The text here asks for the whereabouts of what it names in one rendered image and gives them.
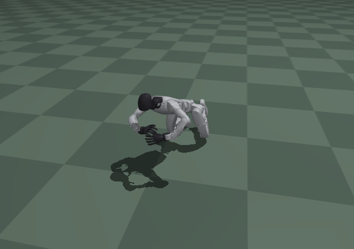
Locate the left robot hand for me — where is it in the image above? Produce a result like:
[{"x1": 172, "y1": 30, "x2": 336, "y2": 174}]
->
[{"x1": 145, "y1": 131, "x2": 170, "y2": 146}]

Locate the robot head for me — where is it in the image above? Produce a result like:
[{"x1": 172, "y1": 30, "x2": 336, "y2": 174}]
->
[{"x1": 138, "y1": 94, "x2": 163, "y2": 111}]

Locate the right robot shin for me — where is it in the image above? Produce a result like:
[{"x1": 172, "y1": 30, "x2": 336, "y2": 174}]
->
[{"x1": 175, "y1": 113, "x2": 188, "y2": 126}]

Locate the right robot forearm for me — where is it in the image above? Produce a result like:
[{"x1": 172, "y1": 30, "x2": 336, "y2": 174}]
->
[{"x1": 128, "y1": 116, "x2": 141, "y2": 133}]

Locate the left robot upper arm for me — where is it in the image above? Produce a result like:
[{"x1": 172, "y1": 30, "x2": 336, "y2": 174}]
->
[{"x1": 167, "y1": 100, "x2": 191, "y2": 127}]

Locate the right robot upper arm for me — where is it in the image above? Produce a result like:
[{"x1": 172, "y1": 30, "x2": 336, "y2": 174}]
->
[{"x1": 131, "y1": 108, "x2": 150, "y2": 121}]

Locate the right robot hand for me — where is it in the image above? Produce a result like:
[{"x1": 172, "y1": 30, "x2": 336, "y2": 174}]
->
[{"x1": 138, "y1": 124, "x2": 158, "y2": 137}]

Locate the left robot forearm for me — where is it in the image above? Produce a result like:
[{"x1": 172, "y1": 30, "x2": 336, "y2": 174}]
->
[{"x1": 165, "y1": 118, "x2": 187, "y2": 140}]

